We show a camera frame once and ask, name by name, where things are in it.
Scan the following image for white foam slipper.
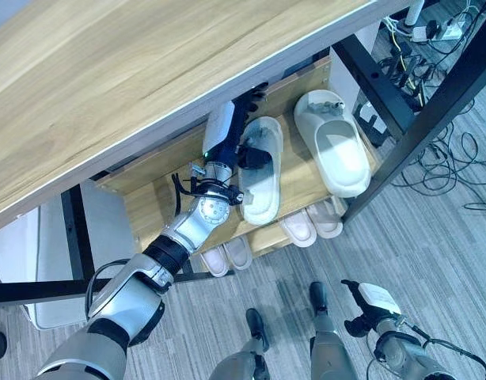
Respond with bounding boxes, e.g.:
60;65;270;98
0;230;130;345
293;89;372;198
237;116;284;226

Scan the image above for robot leg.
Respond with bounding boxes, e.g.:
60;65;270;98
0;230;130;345
308;281;349;380
218;307;270;380

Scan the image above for wooden shoe rack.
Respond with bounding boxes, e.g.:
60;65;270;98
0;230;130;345
93;55;381;278

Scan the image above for wooden table with black frame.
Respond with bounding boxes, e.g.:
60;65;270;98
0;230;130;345
0;0;486;308

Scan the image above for robot left leg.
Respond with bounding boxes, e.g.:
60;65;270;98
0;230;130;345
218;307;270;380

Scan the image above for tangle of black cables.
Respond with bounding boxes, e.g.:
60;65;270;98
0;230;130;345
379;0;486;217

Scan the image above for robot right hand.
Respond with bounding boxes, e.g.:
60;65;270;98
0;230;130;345
340;279;401;338

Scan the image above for beige slipper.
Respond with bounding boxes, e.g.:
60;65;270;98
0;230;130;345
199;245;230;278
306;199;344;239
279;209;318;249
222;236;252;272

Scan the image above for robot right leg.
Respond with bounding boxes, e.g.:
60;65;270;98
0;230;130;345
308;281;349;380

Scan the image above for white power strip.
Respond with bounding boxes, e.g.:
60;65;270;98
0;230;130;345
409;20;465;42

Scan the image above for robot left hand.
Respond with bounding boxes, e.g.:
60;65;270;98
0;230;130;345
203;82;274;169

